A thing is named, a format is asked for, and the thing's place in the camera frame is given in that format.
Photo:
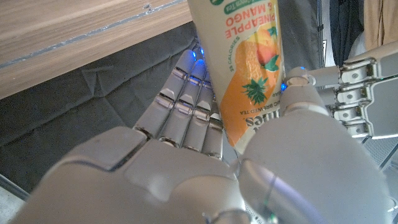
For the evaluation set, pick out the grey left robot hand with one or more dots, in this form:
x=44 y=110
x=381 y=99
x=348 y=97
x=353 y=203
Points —
x=376 y=96

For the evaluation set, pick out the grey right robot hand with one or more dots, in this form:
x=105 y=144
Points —
x=174 y=180

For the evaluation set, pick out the pineapple mango tea bottle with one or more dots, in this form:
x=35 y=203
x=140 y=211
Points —
x=248 y=62

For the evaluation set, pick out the tan fabric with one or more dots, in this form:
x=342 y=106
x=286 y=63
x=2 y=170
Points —
x=381 y=21

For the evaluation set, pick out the dark navy fabric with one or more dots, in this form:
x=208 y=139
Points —
x=345 y=28

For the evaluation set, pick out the black backdrop curtain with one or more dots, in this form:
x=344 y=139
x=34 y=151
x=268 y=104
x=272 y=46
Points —
x=77 y=105

